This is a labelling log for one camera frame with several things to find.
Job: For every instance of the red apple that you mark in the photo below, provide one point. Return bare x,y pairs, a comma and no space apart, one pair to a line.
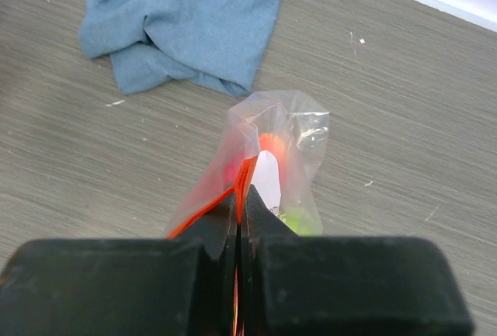
231,170

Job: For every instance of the green apple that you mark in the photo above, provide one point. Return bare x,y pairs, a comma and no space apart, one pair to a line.
300,221

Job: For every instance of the blue cloth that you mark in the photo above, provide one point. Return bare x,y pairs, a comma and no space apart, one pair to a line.
218,44

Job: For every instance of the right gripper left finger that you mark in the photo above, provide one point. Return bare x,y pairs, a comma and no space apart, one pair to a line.
180,286

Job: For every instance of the red yellow mango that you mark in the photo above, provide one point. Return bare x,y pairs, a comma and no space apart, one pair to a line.
273,144

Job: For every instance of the clear orange zip bag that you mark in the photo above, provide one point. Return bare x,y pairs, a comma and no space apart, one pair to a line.
295,117

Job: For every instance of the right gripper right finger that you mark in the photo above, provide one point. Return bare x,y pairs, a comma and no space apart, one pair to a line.
342,285

